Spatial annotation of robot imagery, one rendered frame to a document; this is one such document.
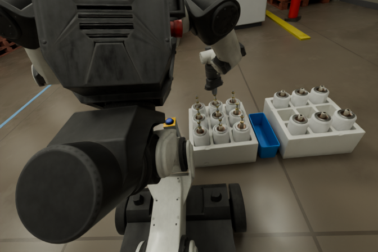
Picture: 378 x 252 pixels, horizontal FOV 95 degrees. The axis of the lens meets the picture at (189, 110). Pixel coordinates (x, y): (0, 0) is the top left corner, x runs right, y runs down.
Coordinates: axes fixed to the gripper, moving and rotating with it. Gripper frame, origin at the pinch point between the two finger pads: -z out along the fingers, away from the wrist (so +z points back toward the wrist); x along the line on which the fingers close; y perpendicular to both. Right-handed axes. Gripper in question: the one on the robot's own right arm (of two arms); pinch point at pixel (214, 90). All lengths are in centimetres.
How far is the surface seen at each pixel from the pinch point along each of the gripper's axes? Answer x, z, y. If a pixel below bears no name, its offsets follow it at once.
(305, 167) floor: -20, -36, 56
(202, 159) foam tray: 26.6, -27.8, 20.8
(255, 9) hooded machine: -195, -8, -151
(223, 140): 13.8, -16.2, 24.7
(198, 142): 25.6, -15.8, 17.5
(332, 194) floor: -17, -36, 72
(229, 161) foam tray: 12.8, -32.4, 28.6
